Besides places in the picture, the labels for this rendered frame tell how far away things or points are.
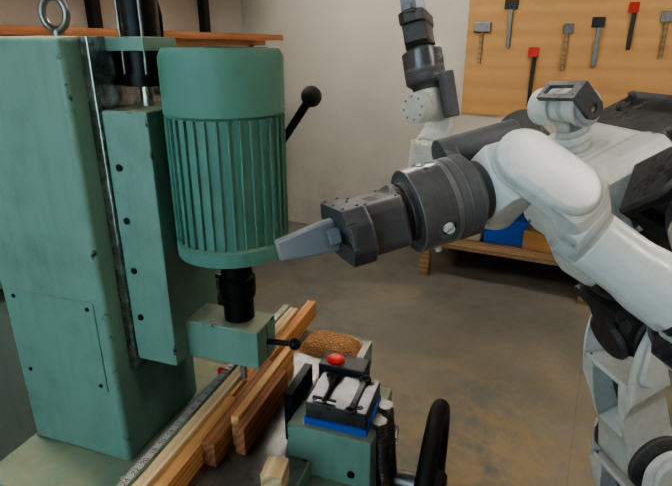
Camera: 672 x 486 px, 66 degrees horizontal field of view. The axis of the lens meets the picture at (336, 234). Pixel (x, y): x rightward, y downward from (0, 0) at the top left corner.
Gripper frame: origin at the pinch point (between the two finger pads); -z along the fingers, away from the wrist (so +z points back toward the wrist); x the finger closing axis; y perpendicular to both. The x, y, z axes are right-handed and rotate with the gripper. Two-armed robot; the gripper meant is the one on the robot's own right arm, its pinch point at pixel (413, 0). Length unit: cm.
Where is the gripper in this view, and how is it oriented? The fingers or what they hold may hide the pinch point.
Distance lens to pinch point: 124.4
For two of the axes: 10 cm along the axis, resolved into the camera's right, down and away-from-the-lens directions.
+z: 1.8, 9.8, 1.0
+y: -9.0, 1.2, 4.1
